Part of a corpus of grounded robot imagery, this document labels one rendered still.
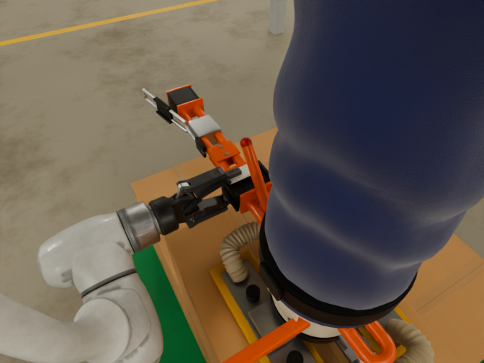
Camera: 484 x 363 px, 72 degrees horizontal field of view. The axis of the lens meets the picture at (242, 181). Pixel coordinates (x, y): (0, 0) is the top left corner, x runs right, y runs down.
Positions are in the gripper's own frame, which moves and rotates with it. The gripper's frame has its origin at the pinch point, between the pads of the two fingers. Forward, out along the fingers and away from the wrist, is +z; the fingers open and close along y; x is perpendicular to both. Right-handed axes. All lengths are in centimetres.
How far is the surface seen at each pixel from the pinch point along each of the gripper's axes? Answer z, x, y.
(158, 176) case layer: -7, -62, 54
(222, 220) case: -4.6, -1.6, 13.8
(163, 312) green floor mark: -27, -29, 108
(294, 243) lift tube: -9.6, 28.2, -22.7
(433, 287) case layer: 56, 33, 54
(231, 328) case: -15.2, 22.0, 13.8
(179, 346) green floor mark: -26, -10, 108
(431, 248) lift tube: -0.6, 37.1, -27.1
